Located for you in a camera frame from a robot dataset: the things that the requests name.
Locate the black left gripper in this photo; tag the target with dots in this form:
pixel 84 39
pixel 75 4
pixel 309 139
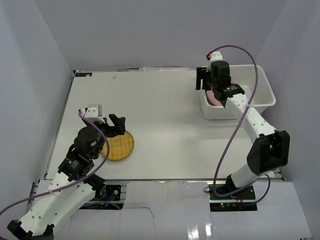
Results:
pixel 110 127

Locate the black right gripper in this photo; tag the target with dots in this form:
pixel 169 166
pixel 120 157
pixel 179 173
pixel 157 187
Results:
pixel 201 74

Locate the pink round plate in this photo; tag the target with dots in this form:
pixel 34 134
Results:
pixel 212 98

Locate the round woven bamboo tray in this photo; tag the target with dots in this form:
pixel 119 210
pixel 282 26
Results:
pixel 120 147

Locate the cream round plate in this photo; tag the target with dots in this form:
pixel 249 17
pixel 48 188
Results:
pixel 247 90

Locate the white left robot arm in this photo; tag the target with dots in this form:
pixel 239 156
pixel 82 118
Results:
pixel 75 183

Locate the white plastic bin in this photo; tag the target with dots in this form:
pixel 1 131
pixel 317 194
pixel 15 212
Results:
pixel 243 74

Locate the black label sticker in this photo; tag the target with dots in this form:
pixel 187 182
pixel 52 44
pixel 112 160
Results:
pixel 83 74

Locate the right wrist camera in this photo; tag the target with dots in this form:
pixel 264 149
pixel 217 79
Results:
pixel 214 56

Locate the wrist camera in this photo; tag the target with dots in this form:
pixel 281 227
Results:
pixel 91 111
pixel 214 56

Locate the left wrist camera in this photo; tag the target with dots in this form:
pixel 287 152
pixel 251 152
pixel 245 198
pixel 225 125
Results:
pixel 91 111

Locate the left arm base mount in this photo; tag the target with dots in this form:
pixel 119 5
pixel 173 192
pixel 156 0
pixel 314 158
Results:
pixel 110 198

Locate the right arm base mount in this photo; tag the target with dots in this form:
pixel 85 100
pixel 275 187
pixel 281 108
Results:
pixel 243 201

